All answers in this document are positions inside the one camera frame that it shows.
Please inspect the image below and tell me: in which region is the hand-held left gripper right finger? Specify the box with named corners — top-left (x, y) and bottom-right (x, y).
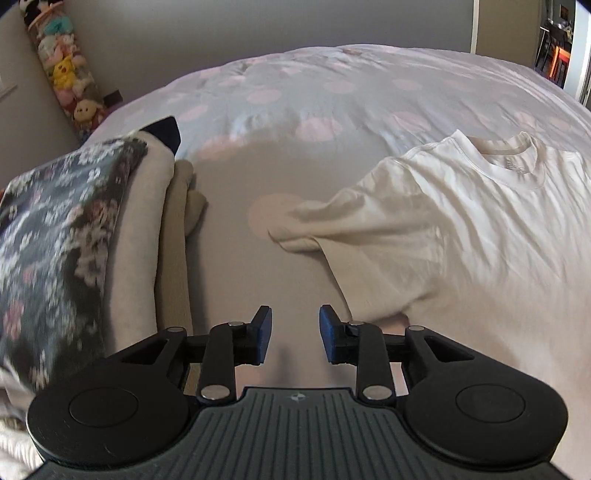
top-left (320, 305), bottom-right (485, 407)

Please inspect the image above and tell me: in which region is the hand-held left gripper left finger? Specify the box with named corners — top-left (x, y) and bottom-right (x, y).
top-left (106, 305), bottom-right (273, 407)

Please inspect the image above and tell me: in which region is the white t-shirt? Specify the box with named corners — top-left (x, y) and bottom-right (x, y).
top-left (268, 130), bottom-right (591, 480)

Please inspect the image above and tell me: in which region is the beige fleece folded garment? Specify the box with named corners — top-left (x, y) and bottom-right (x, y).
top-left (154, 159), bottom-right (208, 333)

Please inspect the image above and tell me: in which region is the grey folded sweatshirt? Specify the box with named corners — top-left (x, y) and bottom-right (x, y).
top-left (104, 129), bottom-right (175, 361)

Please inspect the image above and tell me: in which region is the navy folded cloth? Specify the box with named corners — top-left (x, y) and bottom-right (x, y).
top-left (139, 116), bottom-right (182, 155)

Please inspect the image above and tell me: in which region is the dark floral folded garment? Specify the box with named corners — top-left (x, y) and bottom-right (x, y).
top-left (0, 136), bottom-right (148, 393)

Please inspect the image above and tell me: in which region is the hanging stack of plush toys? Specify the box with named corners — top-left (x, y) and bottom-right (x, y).
top-left (18, 0), bottom-right (109, 139)

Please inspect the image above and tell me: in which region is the cream door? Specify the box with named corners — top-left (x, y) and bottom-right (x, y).
top-left (471, 0), bottom-right (546, 70)

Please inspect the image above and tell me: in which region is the orange lit shelf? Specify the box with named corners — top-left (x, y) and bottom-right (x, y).
top-left (547, 44), bottom-right (573, 86)

